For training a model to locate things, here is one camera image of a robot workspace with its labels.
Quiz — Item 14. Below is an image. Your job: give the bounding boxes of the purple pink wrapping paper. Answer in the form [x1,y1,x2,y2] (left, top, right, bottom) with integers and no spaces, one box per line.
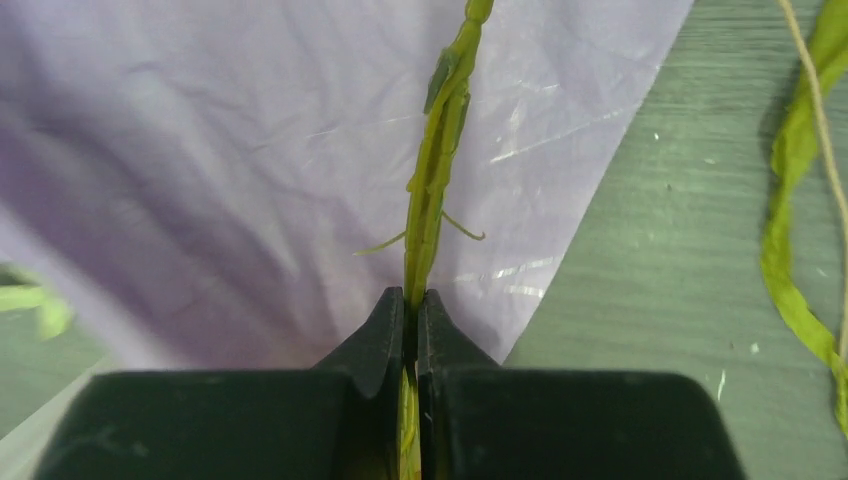
[1,1,692,369]

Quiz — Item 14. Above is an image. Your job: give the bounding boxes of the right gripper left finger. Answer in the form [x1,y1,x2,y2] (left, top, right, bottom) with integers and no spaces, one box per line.
[34,287,404,479]

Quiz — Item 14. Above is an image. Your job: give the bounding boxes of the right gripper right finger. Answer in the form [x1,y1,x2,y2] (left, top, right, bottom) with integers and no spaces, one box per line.
[417,291,745,479]

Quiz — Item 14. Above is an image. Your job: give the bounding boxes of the small pale pink rosebud stem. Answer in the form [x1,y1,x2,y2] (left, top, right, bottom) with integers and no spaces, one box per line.
[759,0,848,439]

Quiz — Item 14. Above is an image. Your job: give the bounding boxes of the yellow rose flower spray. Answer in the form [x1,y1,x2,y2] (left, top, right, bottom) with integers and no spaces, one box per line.
[359,0,494,479]

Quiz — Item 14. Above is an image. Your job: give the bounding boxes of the fallen green leaf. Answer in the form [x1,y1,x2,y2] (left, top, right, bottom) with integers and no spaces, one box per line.
[1,285,73,340]

